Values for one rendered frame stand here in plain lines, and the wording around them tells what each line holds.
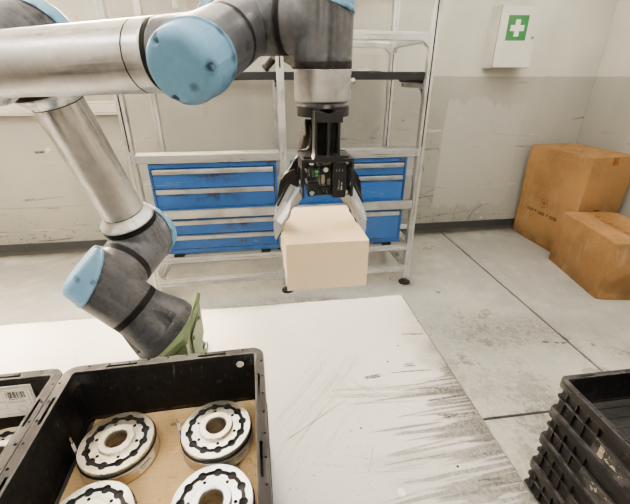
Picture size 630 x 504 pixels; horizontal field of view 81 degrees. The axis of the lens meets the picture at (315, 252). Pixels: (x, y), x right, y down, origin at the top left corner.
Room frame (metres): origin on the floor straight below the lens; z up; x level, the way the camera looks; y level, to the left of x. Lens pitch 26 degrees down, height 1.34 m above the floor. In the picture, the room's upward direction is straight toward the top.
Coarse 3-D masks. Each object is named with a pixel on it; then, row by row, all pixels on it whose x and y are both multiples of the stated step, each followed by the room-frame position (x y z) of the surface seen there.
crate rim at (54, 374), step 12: (24, 372) 0.43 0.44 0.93; (36, 372) 0.43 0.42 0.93; (48, 372) 0.43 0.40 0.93; (60, 372) 0.43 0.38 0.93; (48, 384) 0.40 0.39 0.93; (48, 396) 0.38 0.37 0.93; (36, 408) 0.36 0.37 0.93; (24, 420) 0.34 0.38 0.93; (24, 432) 0.32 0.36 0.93; (12, 444) 0.31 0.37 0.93; (0, 456) 0.29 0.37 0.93; (0, 468) 0.27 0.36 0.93
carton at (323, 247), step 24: (312, 216) 0.59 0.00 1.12; (336, 216) 0.59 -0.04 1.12; (288, 240) 0.49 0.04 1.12; (312, 240) 0.49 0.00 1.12; (336, 240) 0.49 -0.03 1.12; (360, 240) 0.49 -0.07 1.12; (288, 264) 0.47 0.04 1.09; (312, 264) 0.48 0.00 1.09; (336, 264) 0.48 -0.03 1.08; (360, 264) 0.49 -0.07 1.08; (288, 288) 0.47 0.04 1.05; (312, 288) 0.48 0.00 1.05
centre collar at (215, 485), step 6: (204, 486) 0.29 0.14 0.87; (210, 486) 0.29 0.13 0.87; (216, 486) 0.29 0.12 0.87; (222, 486) 0.29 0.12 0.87; (198, 492) 0.29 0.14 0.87; (204, 492) 0.29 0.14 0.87; (222, 492) 0.29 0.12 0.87; (228, 492) 0.29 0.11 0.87; (198, 498) 0.28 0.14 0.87; (228, 498) 0.28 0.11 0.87
